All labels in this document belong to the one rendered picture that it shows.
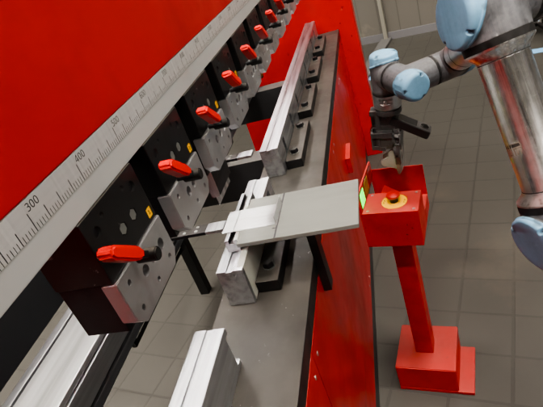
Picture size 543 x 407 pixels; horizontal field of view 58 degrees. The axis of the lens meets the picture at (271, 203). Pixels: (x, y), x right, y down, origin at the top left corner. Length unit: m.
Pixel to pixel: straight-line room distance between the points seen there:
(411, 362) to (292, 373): 0.99
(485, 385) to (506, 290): 0.48
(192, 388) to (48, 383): 0.29
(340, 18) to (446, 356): 2.03
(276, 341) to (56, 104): 0.61
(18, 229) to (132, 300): 0.18
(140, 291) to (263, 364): 0.38
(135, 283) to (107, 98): 0.24
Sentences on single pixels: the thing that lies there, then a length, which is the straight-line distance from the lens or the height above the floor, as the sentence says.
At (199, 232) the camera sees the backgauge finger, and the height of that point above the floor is 1.00.
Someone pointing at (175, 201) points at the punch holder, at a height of 1.24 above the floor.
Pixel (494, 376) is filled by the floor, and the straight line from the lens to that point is 1.97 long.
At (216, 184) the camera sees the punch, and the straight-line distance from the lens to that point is 1.02.
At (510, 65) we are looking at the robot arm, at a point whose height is 1.24.
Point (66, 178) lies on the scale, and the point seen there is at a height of 1.39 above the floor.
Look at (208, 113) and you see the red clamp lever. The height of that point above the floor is 1.30.
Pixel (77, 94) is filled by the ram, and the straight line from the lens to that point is 0.63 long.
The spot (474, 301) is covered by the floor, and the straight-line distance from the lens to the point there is 2.21.
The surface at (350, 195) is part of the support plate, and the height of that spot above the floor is 1.00.
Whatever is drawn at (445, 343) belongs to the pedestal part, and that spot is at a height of 0.12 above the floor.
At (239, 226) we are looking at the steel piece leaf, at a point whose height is 1.00.
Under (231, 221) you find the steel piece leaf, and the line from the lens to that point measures 1.13.
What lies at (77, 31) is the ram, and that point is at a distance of 0.68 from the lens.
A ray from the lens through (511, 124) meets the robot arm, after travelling 0.92.
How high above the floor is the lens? 1.56
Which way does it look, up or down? 29 degrees down
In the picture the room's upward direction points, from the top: 20 degrees counter-clockwise
